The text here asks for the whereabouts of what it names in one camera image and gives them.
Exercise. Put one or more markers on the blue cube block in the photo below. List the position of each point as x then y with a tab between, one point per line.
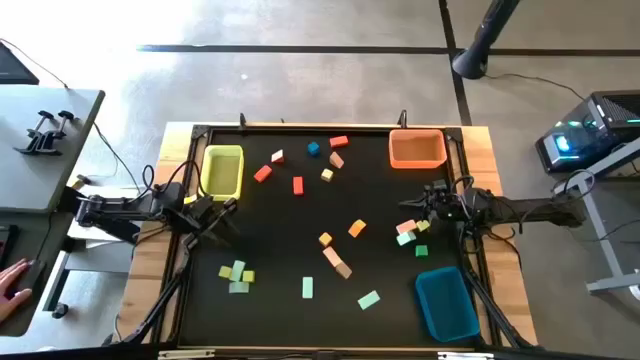
313	148

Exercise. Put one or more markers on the grey side table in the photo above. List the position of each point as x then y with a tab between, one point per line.
30	165

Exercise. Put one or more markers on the black aluminium table frame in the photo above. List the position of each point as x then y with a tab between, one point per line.
300	128

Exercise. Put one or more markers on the black table mat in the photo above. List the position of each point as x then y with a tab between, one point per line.
280	225

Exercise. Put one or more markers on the yellow green cube block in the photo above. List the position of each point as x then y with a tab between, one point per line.
225	272
423	225

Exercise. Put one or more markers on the blue plastic bin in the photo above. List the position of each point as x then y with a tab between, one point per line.
446	305

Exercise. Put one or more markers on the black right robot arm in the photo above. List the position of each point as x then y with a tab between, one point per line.
525	210

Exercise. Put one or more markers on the black computer tower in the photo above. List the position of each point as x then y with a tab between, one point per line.
585	132

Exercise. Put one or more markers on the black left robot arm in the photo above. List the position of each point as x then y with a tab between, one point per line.
115	210

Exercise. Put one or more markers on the mint green rectangular block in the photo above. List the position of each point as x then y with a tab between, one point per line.
369	300
307	287
239	287
237	270

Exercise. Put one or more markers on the pale yellow cube block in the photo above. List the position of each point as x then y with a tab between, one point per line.
327	175

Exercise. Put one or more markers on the orange yellow wedge block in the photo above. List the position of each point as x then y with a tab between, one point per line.
357	228

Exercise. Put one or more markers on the yellow plastic bin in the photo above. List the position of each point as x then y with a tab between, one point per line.
222	172

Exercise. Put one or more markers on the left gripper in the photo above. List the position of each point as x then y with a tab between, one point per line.
200	214

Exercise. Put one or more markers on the black monitor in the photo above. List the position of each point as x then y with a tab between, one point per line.
12	67

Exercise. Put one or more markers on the red rectangular block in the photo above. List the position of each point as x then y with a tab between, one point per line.
339	141
263	173
298	185

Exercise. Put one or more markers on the black caster wheel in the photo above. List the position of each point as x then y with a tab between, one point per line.
60	310

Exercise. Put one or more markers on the black clamp hook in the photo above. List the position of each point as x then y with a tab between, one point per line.
242	121
402	119

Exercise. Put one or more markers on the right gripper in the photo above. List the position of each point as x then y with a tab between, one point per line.
445	206

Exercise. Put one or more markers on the white block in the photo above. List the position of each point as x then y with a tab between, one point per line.
406	226

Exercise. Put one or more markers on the yellow label tag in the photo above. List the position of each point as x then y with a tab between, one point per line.
190	199

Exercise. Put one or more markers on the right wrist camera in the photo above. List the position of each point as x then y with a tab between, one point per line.
440	184

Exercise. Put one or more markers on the black screw clamp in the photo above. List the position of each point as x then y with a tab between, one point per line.
59	127
36	135

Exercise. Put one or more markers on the person's hand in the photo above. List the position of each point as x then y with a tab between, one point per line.
10	287

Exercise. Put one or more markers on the orange plastic bin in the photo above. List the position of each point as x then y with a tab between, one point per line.
417	148

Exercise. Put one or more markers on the red triangular block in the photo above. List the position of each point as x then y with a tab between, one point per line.
277	156

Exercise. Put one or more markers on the peach wooden block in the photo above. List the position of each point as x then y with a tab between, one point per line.
336	160

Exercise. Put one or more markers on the grey metal table frame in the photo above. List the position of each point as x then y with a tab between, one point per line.
600	225

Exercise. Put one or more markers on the black floor stand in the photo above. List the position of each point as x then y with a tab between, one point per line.
482	35

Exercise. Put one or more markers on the beige wooden wedge block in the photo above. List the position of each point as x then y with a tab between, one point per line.
343	270

